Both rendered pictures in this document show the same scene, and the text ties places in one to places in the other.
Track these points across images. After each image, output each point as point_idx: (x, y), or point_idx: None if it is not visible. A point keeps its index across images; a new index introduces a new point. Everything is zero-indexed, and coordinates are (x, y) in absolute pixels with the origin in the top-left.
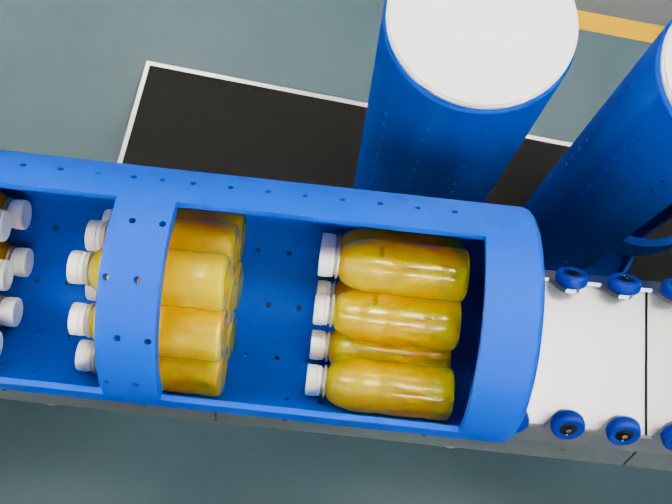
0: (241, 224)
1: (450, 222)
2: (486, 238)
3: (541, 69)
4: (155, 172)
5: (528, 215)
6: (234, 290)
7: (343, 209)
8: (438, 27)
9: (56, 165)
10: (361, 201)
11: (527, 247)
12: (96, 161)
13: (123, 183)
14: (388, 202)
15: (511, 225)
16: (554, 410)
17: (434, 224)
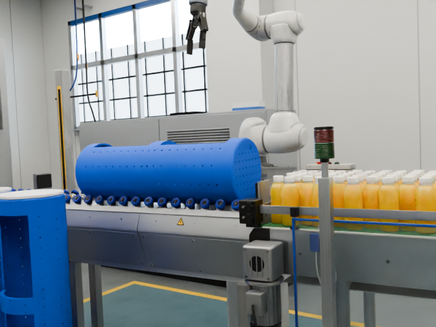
0: None
1: (97, 148)
2: (94, 146)
3: (30, 190)
4: (149, 154)
5: (80, 154)
6: None
7: (115, 148)
8: (44, 192)
9: (170, 151)
10: (110, 152)
11: (88, 146)
12: (161, 158)
13: (157, 147)
14: (105, 152)
15: (86, 150)
16: (93, 200)
17: (100, 148)
